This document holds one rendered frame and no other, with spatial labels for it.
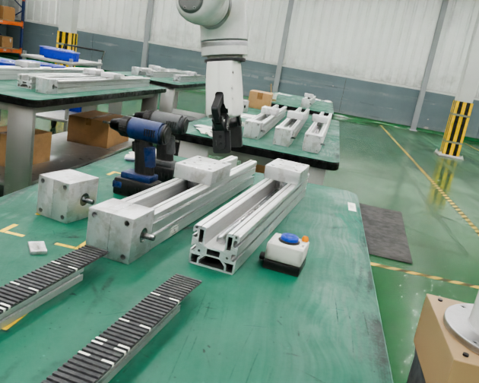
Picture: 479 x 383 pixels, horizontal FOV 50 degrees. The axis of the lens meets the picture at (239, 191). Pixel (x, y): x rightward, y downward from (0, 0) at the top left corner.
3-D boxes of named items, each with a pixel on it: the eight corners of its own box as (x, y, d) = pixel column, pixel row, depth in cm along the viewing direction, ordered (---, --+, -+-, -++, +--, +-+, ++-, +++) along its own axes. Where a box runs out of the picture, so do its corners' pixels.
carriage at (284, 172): (296, 194, 157) (300, 172, 155) (261, 185, 160) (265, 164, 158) (305, 185, 172) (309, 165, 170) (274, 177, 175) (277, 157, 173)
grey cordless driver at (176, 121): (174, 185, 165) (184, 117, 160) (116, 173, 167) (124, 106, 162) (181, 180, 172) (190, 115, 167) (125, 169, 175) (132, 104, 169)
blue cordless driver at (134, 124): (153, 204, 142) (163, 125, 137) (89, 188, 147) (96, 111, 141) (164, 197, 150) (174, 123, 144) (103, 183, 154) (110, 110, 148)
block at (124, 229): (139, 267, 101) (144, 222, 98) (84, 251, 104) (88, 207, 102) (160, 254, 109) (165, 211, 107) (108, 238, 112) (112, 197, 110)
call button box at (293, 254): (297, 277, 109) (303, 250, 108) (254, 265, 112) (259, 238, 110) (304, 265, 117) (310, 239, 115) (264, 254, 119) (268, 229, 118)
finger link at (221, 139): (212, 115, 91) (214, 153, 92) (207, 116, 88) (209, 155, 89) (229, 115, 90) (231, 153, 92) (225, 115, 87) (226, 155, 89)
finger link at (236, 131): (228, 112, 102) (229, 145, 103) (224, 112, 99) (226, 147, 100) (244, 111, 101) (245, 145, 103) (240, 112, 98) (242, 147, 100)
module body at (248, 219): (233, 275, 105) (239, 236, 103) (188, 262, 108) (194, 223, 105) (304, 196, 180) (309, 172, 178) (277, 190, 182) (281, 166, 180)
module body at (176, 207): (149, 251, 110) (154, 213, 108) (108, 238, 112) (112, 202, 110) (252, 184, 185) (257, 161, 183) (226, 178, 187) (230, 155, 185)
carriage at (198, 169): (209, 196, 138) (213, 171, 137) (172, 186, 141) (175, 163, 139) (228, 185, 153) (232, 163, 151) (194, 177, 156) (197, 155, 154)
